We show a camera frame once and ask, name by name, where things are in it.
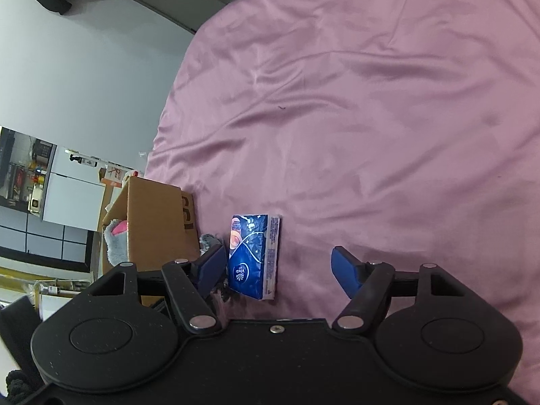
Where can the cardboard box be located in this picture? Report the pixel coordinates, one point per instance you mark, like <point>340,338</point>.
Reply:
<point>159,221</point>

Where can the pink bed sheet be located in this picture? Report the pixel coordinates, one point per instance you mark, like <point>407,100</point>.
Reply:
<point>410,127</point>

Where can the black grey sock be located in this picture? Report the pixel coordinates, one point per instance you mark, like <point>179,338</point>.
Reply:
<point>207,241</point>

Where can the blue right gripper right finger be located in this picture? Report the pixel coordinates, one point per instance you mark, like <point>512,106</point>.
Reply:
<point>349,272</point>

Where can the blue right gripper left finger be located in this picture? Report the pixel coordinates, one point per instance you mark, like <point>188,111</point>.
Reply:
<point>208,270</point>

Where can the blue tissue pack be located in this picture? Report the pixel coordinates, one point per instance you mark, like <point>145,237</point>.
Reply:
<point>253,252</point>

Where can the grey pink plush toy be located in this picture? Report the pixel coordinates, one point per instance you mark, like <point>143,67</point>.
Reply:
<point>117,240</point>

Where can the white refrigerator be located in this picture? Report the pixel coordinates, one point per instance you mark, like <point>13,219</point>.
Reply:
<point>74,193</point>

